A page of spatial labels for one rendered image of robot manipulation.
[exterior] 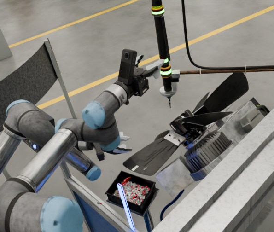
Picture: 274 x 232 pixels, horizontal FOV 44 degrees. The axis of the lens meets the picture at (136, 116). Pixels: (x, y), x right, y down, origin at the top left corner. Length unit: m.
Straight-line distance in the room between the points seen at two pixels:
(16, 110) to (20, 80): 1.61
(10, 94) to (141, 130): 1.29
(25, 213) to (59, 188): 2.33
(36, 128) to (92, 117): 0.42
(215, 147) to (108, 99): 0.66
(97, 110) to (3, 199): 0.36
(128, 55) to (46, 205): 0.55
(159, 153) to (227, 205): 1.24
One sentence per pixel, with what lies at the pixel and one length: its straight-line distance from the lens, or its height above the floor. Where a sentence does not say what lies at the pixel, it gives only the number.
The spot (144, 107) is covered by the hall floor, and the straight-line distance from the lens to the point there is 3.71.
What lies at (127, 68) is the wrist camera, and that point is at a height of 1.70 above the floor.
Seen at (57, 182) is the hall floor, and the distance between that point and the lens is 3.21.
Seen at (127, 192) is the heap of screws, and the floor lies 0.84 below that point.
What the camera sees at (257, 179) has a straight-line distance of 0.30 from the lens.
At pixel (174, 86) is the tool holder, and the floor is 1.49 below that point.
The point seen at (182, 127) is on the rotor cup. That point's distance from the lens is 1.58.
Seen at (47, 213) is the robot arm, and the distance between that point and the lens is 0.81.
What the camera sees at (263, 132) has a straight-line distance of 0.34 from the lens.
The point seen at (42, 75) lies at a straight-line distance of 3.28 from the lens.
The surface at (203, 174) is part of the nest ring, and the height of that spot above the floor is 1.09.
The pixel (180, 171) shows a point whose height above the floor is 1.03.
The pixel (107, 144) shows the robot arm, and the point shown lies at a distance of 1.12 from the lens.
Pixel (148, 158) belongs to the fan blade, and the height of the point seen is 1.19.
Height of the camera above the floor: 2.28
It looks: 39 degrees down
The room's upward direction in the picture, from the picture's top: 12 degrees counter-clockwise
